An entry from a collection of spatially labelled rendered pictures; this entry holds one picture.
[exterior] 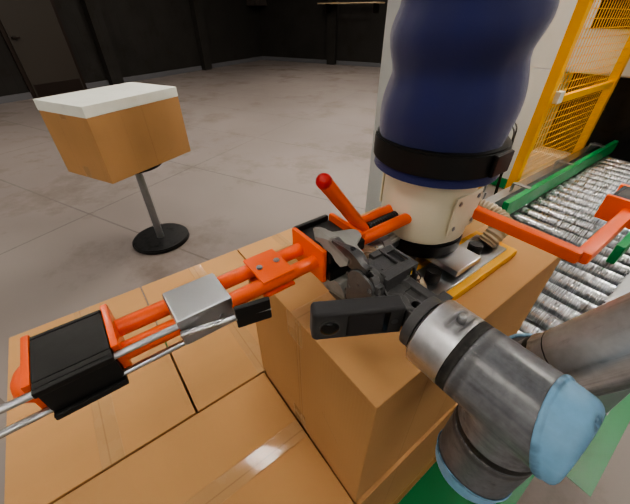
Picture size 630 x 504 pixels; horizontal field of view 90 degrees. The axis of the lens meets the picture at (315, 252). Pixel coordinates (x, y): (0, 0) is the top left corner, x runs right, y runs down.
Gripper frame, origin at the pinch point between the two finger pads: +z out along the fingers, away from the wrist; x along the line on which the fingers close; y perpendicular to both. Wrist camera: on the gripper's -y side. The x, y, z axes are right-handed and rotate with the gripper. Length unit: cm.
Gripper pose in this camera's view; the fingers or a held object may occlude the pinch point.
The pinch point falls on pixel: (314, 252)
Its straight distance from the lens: 50.1
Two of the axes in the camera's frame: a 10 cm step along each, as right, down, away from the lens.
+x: 0.1, -7.9, -6.1
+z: -6.0, -4.9, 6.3
